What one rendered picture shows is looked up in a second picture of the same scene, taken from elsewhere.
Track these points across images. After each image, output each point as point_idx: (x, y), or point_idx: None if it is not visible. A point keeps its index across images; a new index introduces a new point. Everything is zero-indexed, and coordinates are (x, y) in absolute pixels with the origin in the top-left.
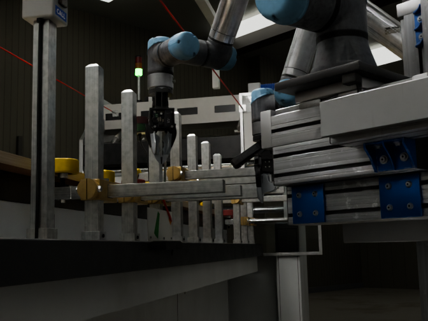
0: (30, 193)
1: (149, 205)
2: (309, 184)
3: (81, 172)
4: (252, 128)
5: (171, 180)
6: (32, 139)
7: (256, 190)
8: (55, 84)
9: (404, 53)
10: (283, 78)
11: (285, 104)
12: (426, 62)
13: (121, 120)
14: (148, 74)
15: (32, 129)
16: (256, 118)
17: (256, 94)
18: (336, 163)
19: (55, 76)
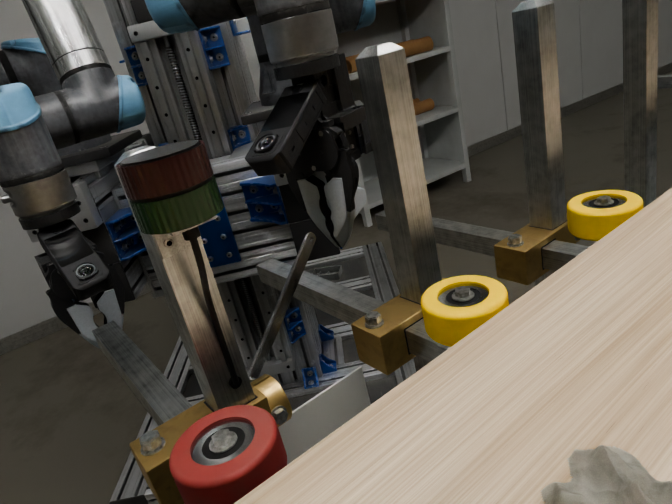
0: (655, 194)
1: None
2: None
3: (532, 288)
4: (59, 188)
5: None
6: (655, 129)
7: (121, 321)
8: (624, 57)
9: (199, 73)
10: (110, 72)
11: (136, 125)
12: (242, 87)
13: (416, 131)
14: (326, 4)
15: (655, 116)
16: (60, 162)
17: (34, 99)
18: None
19: (624, 45)
